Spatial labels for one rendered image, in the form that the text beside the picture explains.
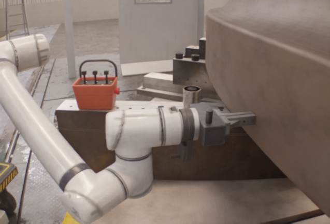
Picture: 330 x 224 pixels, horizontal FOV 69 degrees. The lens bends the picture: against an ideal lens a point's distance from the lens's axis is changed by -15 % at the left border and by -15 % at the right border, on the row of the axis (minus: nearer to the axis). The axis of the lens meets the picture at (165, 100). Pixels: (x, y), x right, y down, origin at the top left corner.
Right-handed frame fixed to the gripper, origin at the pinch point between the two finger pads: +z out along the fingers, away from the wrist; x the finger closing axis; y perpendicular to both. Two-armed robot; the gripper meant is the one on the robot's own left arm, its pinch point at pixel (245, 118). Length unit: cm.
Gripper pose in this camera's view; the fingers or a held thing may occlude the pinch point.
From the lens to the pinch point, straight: 70.1
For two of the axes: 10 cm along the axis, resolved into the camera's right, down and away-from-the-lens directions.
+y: 0.0, -9.3, -3.7
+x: -1.8, -3.6, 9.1
